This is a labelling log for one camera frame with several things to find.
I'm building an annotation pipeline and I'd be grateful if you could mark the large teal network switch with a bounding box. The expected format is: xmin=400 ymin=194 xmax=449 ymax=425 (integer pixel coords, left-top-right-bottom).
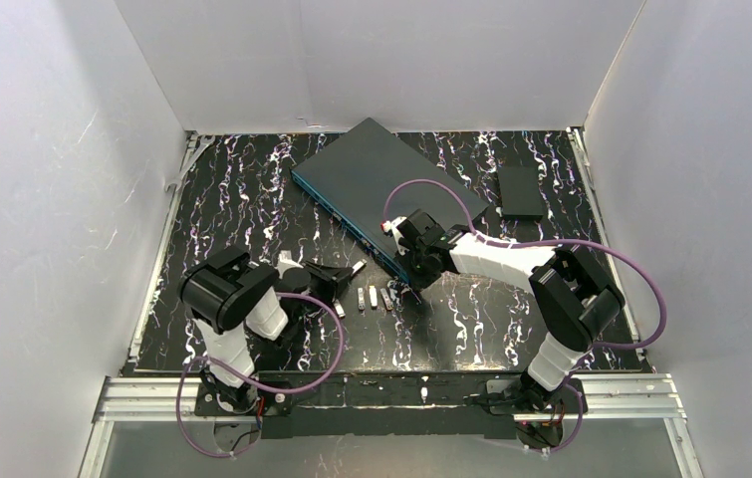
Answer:
xmin=291 ymin=119 xmax=489 ymax=290

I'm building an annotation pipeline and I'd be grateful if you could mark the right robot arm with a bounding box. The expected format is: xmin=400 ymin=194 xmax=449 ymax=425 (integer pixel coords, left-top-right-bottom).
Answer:
xmin=381 ymin=209 xmax=625 ymax=400

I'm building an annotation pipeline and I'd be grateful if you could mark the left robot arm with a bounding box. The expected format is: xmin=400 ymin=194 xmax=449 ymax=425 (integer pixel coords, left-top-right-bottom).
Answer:
xmin=178 ymin=246 xmax=365 ymax=402

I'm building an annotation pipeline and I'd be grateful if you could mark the metal wrench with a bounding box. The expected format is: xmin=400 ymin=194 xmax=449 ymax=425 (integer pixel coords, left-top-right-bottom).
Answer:
xmin=164 ymin=135 xmax=215 ymax=192

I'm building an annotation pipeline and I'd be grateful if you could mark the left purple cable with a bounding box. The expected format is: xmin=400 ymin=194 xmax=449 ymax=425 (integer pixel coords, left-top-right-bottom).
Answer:
xmin=175 ymin=292 xmax=347 ymax=460

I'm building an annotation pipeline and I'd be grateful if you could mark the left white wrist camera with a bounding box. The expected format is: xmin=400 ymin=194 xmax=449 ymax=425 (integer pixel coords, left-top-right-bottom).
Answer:
xmin=276 ymin=250 xmax=304 ymax=278

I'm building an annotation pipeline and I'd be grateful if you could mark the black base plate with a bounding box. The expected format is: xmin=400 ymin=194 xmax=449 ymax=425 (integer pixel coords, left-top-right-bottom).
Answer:
xmin=194 ymin=370 xmax=589 ymax=446

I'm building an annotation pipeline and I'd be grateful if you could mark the small black network switch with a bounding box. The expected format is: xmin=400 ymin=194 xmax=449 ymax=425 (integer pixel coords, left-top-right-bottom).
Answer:
xmin=497 ymin=166 xmax=546 ymax=222

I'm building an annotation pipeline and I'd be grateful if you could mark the aluminium front rail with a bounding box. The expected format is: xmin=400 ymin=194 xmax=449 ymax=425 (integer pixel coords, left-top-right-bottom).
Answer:
xmin=94 ymin=372 xmax=687 ymax=422

